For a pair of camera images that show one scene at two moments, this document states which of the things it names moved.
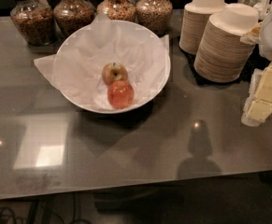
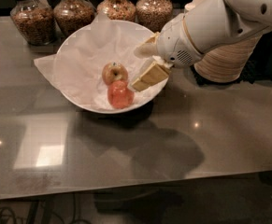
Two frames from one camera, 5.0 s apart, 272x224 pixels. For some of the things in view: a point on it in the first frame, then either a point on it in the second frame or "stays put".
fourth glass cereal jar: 154,9 stays put
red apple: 121,94 stays put
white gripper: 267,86 → 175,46
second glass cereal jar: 72,10 stays put
